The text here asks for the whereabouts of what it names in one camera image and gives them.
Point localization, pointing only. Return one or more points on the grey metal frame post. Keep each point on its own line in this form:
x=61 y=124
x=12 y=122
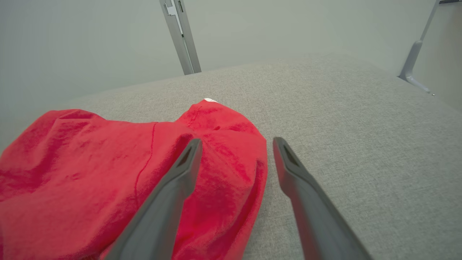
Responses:
x=184 y=47

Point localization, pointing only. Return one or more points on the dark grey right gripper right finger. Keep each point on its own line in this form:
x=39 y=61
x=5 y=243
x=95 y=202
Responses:
x=314 y=216

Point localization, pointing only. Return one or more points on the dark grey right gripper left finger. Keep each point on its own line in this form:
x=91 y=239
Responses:
x=162 y=216

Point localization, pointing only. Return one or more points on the red shorts with white stripe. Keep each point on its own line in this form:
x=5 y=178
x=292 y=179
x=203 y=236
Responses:
x=72 y=173

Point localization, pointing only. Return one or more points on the grey metal brace with foot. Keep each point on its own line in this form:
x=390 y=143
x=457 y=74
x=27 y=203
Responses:
x=413 y=54

